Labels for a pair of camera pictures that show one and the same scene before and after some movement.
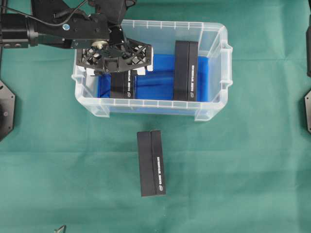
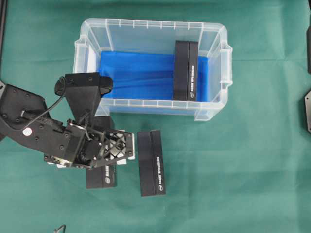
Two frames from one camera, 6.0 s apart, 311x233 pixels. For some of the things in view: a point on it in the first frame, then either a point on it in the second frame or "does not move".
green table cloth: x=247 y=170 does not move
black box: x=121 y=85 to x=103 y=174
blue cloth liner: x=158 y=84 does not move
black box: x=186 y=68 does not move
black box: x=151 y=163 does not move
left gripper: x=87 y=33 to x=64 y=142
